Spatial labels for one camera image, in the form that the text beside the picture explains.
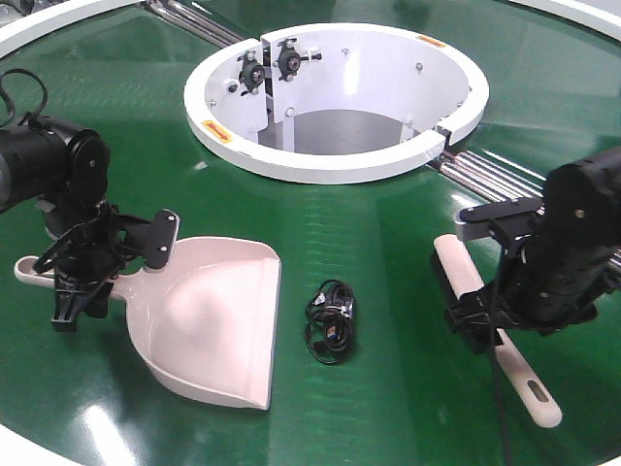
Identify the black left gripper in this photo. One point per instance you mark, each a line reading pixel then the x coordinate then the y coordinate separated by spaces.
pixel 86 258

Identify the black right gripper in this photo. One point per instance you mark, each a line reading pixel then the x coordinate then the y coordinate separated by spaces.
pixel 478 317

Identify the pink hand brush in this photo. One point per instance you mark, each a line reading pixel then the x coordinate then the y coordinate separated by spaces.
pixel 462 276

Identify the pink plastic dustpan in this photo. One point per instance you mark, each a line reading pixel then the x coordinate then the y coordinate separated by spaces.
pixel 205 324

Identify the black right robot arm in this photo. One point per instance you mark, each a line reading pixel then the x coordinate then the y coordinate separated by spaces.
pixel 554 254

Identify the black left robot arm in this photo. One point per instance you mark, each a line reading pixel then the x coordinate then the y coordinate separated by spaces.
pixel 64 167

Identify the green conveyor belt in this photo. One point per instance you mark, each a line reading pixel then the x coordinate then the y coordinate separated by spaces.
pixel 366 371

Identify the steel rollers right seam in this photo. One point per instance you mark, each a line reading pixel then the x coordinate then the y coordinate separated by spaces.
pixel 490 176

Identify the steel rollers seam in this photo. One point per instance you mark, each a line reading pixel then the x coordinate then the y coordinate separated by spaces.
pixel 490 176
pixel 193 21

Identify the left black bearing block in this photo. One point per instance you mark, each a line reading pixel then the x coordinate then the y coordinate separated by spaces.
pixel 252 74

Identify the black bearing block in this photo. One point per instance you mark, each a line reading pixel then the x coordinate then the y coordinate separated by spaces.
pixel 252 74
pixel 289 61

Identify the steel rollers top seam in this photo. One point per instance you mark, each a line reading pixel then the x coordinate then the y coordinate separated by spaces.
pixel 193 21

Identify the right black bearing block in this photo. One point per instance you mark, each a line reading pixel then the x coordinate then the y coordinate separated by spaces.
pixel 289 61

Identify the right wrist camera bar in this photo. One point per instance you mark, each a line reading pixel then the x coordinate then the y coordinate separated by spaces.
pixel 508 220

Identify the white outer conveyor rail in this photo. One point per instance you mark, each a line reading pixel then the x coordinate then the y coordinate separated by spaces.
pixel 601 16

